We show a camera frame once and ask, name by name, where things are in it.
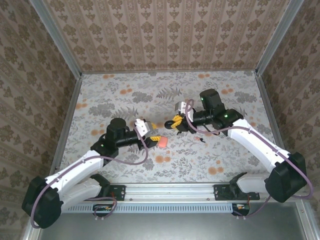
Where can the pink earbud charging case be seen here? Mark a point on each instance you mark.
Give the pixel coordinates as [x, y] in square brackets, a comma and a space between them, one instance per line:
[163, 142]

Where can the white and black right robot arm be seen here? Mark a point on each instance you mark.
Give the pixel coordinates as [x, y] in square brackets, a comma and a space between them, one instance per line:
[257, 142]

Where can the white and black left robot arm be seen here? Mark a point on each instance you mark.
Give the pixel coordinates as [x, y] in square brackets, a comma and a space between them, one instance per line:
[75, 167]

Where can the small black round object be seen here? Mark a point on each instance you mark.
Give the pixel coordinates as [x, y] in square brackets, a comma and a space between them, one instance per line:
[168, 125]

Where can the floral patterned table cover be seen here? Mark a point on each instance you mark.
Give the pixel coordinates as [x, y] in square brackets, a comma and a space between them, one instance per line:
[150, 87]

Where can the black electronics module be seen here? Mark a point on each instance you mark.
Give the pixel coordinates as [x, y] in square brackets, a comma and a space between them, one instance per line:
[241, 208]
[102, 209]

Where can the grey metal sheet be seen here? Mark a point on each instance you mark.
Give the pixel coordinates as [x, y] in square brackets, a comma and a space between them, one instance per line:
[162, 228]

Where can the aluminium frame rail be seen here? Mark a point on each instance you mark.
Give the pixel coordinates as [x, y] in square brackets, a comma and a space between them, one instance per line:
[270, 112]
[70, 112]
[170, 72]

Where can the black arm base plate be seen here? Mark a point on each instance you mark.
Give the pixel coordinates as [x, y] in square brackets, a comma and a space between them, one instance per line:
[221, 192]
[120, 192]

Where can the aluminium base extrusion rail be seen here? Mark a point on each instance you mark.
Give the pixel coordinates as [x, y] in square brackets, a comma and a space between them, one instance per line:
[162, 192]

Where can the aluminium frame post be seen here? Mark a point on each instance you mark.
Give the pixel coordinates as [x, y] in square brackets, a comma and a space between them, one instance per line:
[280, 35]
[57, 40]

